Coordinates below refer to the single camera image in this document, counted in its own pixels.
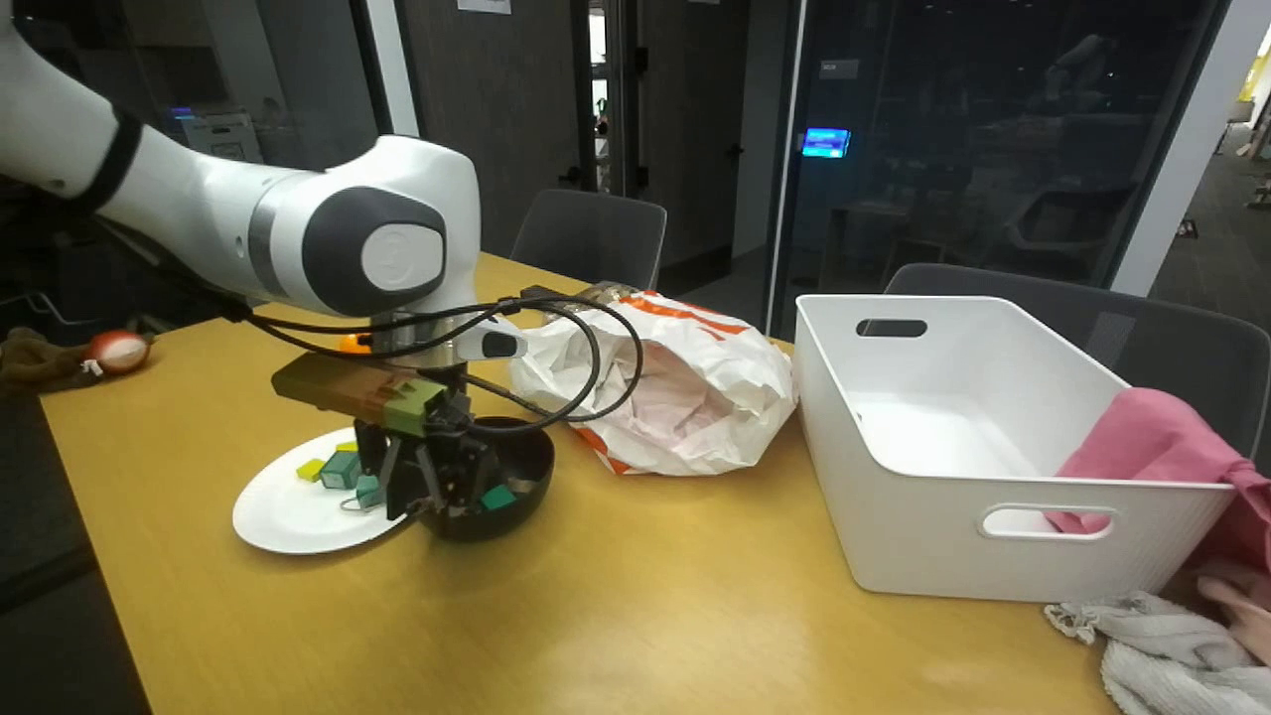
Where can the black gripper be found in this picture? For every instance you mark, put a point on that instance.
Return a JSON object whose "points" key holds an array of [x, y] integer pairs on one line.
{"points": [[410, 438]]}

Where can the grey chair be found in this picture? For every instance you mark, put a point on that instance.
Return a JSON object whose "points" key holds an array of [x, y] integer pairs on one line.
{"points": [[1167, 337], [590, 238]]}

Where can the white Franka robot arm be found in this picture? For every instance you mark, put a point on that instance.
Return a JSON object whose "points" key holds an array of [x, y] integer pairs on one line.
{"points": [[200, 198]]}

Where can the red white toy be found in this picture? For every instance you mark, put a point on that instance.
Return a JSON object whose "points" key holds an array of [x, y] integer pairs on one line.
{"points": [[118, 351]]}

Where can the white paper plate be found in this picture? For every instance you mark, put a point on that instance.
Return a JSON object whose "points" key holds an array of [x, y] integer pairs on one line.
{"points": [[293, 517]]}

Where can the crumpled plastic bag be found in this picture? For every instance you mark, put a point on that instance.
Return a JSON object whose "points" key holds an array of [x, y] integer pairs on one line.
{"points": [[688, 381]]}

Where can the black bowl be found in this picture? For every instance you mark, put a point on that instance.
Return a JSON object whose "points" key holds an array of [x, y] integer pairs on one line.
{"points": [[521, 458]]}

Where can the small teal block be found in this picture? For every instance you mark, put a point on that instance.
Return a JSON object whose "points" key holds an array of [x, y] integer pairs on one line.
{"points": [[498, 496]]}

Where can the grey cloth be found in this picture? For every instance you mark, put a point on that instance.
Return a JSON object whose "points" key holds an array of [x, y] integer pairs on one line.
{"points": [[1178, 656]]}

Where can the white plastic bin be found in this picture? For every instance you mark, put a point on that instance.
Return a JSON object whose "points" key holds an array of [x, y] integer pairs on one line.
{"points": [[929, 438]]}

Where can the pink cloth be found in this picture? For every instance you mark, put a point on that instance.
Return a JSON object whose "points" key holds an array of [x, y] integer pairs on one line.
{"points": [[1167, 441]]}

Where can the yellow block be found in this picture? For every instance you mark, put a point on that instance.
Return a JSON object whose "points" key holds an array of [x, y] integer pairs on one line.
{"points": [[343, 450], [310, 468]]}

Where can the orange plastic egg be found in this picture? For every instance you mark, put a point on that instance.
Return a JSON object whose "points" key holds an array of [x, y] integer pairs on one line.
{"points": [[351, 344]]}

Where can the plain teal block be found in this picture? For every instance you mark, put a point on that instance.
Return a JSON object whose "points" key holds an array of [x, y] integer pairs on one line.
{"points": [[339, 466]]}

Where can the blue lit screen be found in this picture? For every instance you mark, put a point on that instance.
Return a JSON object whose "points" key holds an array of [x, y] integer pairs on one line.
{"points": [[829, 141]]}

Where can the black flat remote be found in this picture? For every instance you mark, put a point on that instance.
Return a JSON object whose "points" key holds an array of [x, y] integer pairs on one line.
{"points": [[538, 292]]}

